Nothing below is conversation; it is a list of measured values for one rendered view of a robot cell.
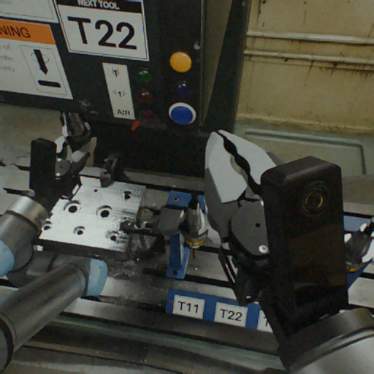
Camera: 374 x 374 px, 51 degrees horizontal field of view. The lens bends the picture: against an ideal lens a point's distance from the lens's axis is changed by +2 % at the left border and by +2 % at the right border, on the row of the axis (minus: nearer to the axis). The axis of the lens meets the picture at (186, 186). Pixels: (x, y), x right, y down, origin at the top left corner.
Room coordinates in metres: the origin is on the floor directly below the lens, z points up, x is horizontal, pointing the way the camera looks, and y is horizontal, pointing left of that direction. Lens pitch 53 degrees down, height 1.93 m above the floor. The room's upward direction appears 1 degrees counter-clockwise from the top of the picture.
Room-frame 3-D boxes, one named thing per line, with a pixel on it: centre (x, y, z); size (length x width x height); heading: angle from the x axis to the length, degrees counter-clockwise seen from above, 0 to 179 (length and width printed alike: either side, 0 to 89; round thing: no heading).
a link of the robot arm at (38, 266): (0.38, 0.34, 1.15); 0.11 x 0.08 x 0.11; 79
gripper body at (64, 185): (0.53, 0.30, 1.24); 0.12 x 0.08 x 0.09; 158
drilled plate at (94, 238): (0.64, 0.29, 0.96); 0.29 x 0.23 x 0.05; 79
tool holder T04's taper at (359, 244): (0.38, -0.34, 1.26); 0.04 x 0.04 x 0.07
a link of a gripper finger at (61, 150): (0.64, 0.29, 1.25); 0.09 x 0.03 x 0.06; 171
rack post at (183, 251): (0.50, 0.03, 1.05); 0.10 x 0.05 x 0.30; 169
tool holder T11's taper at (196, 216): (0.44, -0.02, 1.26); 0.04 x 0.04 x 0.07
